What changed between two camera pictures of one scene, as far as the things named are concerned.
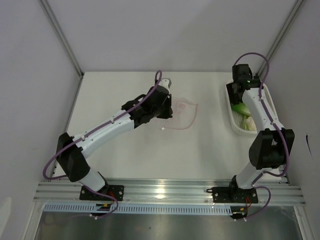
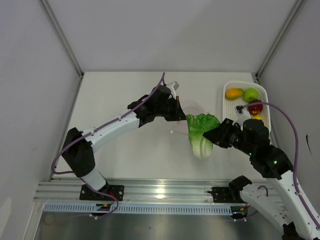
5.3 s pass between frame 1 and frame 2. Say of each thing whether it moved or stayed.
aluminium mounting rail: stayed
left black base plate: stayed
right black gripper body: moved
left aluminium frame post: stayed
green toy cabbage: moved
